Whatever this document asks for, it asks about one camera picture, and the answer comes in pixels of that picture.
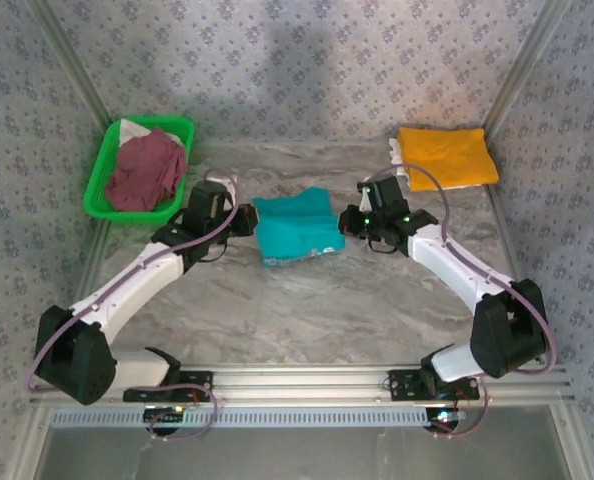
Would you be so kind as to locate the white crumpled t-shirt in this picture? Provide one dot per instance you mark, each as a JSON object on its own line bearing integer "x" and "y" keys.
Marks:
{"x": 129, "y": 131}

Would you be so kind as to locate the teal t-shirt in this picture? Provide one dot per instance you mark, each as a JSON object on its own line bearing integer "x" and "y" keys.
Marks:
{"x": 292, "y": 230}

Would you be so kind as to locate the black controller board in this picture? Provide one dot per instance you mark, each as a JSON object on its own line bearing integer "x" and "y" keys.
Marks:
{"x": 444, "y": 417}
{"x": 164, "y": 415}

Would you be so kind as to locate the orange folded t-shirt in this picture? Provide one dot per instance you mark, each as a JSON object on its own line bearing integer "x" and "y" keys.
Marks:
{"x": 447, "y": 157}

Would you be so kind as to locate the maroon crumpled t-shirt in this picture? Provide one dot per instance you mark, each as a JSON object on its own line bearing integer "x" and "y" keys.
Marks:
{"x": 147, "y": 170}

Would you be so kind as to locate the green plastic basket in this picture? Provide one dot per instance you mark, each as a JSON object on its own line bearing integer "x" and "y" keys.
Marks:
{"x": 177, "y": 124}

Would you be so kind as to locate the aluminium frame post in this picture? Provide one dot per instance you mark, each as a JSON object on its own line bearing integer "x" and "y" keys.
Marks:
{"x": 528, "y": 55}
{"x": 72, "y": 55}

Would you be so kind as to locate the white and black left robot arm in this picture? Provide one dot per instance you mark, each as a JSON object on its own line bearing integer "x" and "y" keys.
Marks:
{"x": 127, "y": 290}

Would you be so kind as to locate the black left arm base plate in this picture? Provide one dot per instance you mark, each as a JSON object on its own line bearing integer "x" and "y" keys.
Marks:
{"x": 197, "y": 382}

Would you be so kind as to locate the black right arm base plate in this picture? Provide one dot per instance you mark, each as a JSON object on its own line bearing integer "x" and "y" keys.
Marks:
{"x": 402, "y": 385}

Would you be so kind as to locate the aluminium mounting rail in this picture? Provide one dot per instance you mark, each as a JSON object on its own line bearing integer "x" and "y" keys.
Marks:
{"x": 302, "y": 385}

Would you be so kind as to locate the white folded t-shirt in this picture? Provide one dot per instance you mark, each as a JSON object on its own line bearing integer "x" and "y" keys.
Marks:
{"x": 394, "y": 155}

